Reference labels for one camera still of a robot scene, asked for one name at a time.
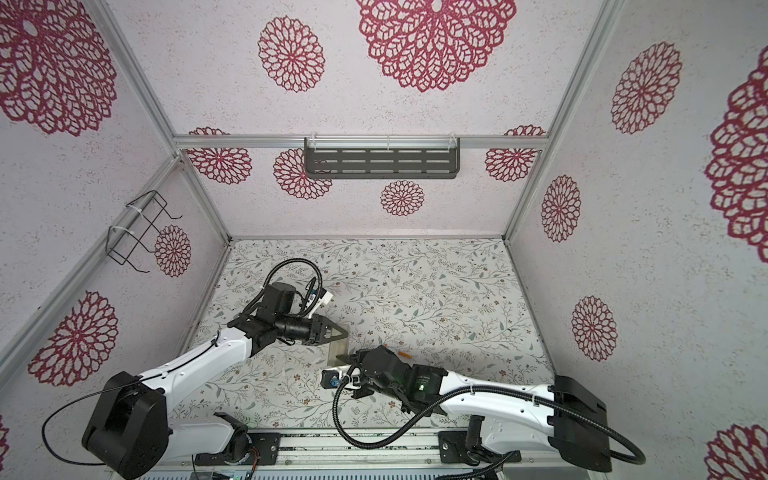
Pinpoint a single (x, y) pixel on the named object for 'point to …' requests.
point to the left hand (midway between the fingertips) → (344, 340)
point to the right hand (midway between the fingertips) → (340, 353)
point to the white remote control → (337, 348)
